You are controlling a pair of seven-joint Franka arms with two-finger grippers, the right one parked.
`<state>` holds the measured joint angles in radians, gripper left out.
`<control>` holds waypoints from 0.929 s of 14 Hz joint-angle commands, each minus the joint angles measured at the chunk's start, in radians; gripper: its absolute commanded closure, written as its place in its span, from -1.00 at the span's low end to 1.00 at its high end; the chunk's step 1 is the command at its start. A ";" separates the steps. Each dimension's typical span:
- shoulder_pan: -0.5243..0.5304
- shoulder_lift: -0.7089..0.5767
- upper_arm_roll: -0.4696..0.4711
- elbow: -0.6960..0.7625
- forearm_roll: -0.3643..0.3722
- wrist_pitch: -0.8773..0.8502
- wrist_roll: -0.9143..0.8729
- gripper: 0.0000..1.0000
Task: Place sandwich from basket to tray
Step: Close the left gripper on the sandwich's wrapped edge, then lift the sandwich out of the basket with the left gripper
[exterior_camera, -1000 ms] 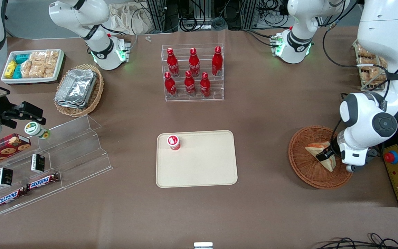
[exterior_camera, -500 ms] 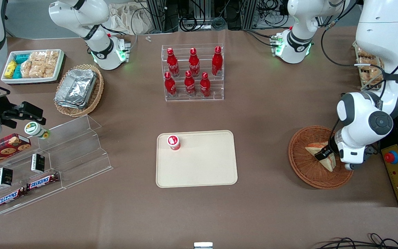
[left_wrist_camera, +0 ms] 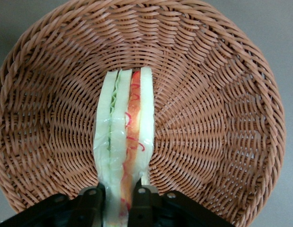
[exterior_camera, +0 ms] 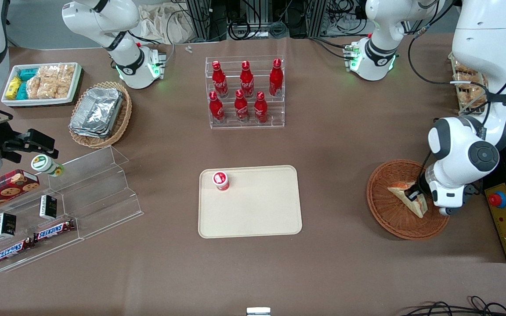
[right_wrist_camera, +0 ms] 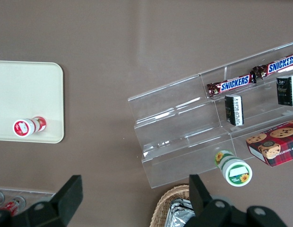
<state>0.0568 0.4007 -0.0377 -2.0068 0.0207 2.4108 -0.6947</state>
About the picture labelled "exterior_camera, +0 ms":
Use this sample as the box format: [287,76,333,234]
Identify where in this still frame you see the triangular sandwich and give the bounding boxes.
[387,180,428,219]

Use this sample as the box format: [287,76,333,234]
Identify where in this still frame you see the round brown wicker basket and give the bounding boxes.
[366,158,450,241]

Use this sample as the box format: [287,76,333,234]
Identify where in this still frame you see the aluminium foil tray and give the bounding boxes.
[70,87,125,132]
[69,121,119,139]

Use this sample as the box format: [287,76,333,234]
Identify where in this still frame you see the oval light wicker basket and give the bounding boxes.
[68,81,133,149]

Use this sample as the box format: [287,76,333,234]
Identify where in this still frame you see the beige plastic tray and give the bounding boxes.
[198,165,303,239]

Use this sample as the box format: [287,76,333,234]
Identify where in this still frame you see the green lid cup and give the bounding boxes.
[31,154,65,178]

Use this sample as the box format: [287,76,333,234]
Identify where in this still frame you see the red tartan cookie box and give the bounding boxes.
[0,169,41,219]

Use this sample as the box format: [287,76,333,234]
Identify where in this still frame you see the white plastic snack bin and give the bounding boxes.
[1,62,83,108]

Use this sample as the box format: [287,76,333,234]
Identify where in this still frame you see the yellow snack packet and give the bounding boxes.
[6,76,22,96]

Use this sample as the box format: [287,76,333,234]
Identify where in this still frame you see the clear rice cracker bag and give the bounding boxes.
[26,78,43,100]
[38,65,60,82]
[58,63,76,86]
[39,80,72,100]

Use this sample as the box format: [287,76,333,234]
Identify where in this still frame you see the clear acrylic stepped shelf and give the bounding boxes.
[0,173,84,273]
[47,145,145,240]

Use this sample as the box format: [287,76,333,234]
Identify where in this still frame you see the small black box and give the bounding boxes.
[0,212,18,239]
[39,195,58,220]

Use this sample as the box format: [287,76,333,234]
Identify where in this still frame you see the Snickers chocolate bar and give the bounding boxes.
[33,219,77,243]
[0,238,36,266]

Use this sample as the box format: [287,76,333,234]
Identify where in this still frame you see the packaged cracker bag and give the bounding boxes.
[457,84,487,108]
[454,61,484,85]

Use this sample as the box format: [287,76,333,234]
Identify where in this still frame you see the red cola bottle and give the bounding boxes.
[209,91,226,124]
[212,61,229,98]
[269,58,284,97]
[234,90,250,123]
[253,91,269,124]
[239,61,255,98]

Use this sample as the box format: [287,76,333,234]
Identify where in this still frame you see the white cloth bag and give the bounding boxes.
[138,2,193,45]

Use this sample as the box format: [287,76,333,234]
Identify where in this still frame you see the clear acrylic bottle rack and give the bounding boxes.
[204,55,286,129]

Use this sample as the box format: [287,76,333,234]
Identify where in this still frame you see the red lid yoghurt cup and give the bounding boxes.
[212,171,231,192]

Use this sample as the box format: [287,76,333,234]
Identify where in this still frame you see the white wire basket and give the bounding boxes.
[448,44,506,116]

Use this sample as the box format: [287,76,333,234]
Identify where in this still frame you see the black cable bundle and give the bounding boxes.
[399,295,506,316]

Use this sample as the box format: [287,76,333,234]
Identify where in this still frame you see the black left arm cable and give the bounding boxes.
[407,0,506,132]

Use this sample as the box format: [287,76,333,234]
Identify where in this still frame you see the black base cables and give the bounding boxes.
[309,37,355,61]

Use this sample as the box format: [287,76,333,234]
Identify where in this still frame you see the aluminium frame rack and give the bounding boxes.
[184,0,370,43]

